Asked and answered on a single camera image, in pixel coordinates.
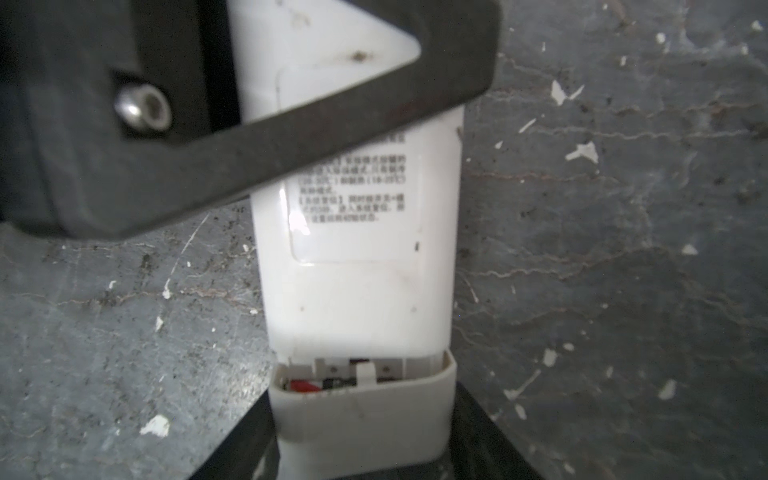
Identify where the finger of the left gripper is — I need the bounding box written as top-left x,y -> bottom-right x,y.
1,1 -> 502,240

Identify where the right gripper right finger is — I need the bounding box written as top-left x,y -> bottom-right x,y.
449,382 -> 543,480

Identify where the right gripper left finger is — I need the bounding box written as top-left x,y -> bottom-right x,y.
190,392 -> 279,480

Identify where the white battery cover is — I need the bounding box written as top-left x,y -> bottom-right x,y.
267,349 -> 458,480

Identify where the white remote control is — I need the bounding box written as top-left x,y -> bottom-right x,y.
226,0 -> 466,397

